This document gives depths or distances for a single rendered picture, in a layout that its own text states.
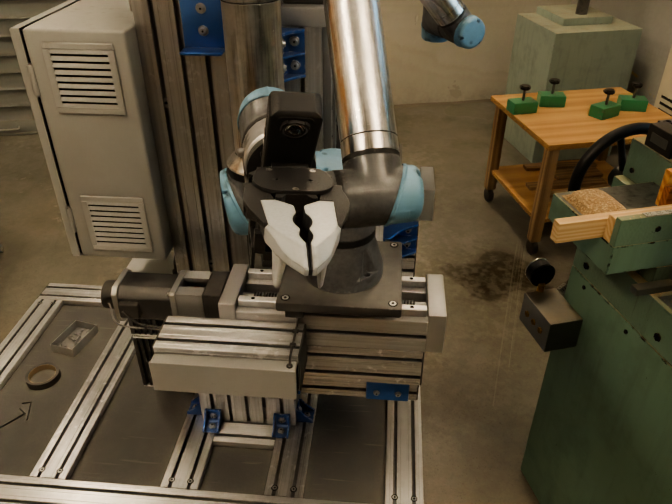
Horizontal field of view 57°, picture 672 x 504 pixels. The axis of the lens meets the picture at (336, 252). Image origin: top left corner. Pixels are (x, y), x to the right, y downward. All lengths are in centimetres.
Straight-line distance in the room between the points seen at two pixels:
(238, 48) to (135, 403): 116
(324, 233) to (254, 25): 50
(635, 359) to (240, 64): 92
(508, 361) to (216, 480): 111
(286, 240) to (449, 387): 168
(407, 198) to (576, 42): 279
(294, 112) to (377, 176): 27
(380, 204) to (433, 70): 358
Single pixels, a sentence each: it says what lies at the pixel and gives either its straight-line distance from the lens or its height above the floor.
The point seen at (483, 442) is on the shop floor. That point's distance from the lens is 199.
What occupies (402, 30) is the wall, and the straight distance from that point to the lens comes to 419.
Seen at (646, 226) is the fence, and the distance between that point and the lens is 121.
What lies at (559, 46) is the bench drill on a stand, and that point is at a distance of 347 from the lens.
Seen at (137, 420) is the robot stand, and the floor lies 21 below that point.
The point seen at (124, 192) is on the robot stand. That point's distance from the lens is 129.
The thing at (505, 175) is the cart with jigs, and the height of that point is 18.
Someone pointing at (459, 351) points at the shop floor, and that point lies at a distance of 226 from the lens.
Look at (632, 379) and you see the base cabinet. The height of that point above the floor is 61.
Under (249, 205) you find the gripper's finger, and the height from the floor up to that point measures 125.
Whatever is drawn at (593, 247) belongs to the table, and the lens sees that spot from 125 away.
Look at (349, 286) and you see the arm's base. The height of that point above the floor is 83.
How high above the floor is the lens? 150
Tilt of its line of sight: 33 degrees down
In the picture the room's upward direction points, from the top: straight up
